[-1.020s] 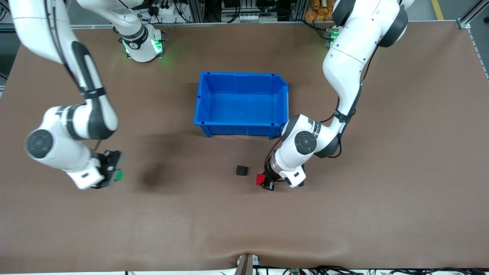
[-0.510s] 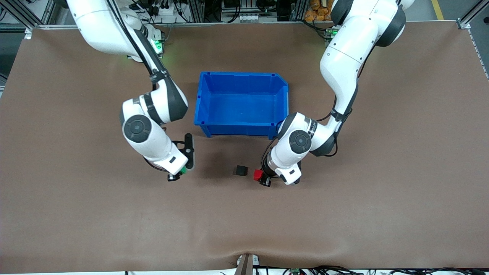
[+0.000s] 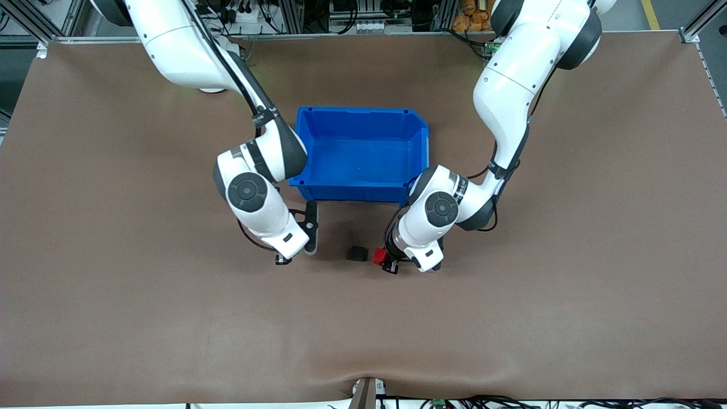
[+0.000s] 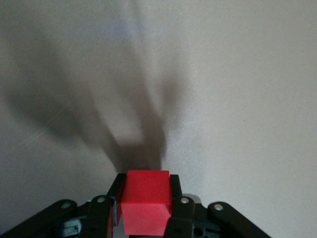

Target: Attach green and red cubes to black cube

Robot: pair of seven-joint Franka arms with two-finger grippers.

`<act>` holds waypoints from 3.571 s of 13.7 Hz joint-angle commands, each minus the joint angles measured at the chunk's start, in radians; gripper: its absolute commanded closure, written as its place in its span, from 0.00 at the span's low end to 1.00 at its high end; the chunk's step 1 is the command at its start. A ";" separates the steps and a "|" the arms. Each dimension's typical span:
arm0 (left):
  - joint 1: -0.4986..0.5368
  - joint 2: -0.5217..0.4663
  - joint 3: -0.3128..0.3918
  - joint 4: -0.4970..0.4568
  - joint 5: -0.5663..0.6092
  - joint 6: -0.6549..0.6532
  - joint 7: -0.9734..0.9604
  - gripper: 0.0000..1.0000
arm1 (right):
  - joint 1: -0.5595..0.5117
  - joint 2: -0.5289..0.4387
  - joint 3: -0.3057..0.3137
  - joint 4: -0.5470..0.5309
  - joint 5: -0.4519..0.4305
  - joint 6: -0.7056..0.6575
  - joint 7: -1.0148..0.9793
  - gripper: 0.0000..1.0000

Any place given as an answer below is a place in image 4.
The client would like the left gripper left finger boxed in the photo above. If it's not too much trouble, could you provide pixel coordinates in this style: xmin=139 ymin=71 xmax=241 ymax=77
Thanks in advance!
xmin=85 ymin=173 xmax=127 ymax=238

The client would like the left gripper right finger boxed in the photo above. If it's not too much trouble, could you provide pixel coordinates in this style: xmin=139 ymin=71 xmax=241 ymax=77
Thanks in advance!
xmin=164 ymin=174 xmax=197 ymax=238

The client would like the red cube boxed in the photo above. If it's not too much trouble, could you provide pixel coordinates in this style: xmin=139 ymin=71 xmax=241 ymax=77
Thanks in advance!
xmin=120 ymin=169 xmax=173 ymax=237

